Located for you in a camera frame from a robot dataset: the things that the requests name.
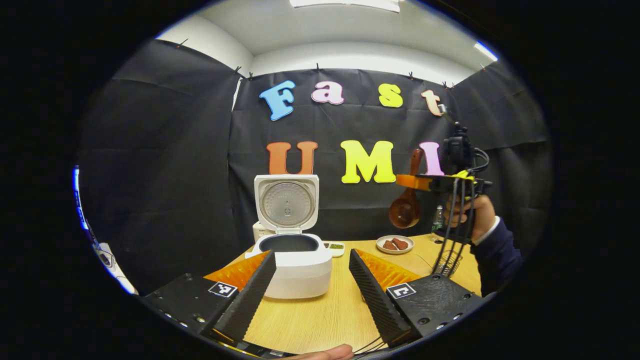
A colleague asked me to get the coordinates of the long ceiling light panel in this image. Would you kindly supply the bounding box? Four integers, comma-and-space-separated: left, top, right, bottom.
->
290, 0, 402, 13

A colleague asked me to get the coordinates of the brown wooden spoon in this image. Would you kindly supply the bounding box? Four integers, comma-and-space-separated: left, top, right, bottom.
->
389, 148, 425, 230

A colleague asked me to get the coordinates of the small ceiling light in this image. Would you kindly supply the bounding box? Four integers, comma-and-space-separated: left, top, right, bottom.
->
473, 41, 499, 62

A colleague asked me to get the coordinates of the black cable bundle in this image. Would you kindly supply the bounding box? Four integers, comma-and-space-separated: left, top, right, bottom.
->
431, 177, 477, 277

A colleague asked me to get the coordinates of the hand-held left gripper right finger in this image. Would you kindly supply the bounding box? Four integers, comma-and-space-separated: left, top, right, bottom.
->
348, 248, 486, 349

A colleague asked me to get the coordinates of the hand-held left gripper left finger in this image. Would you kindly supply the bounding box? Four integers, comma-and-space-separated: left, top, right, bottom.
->
140, 250, 277, 346

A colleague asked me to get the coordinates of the white rice cooker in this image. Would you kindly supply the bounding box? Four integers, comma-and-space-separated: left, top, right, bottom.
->
245, 174, 334, 300

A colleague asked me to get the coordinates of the round white plate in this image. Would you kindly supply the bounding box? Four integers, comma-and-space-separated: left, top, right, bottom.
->
376, 235, 415, 255

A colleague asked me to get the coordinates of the black backdrop cloth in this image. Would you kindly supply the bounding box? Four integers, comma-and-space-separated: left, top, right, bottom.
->
77, 39, 553, 296

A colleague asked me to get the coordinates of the white object with cable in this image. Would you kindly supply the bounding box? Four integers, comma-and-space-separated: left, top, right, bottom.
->
92, 242, 139, 296

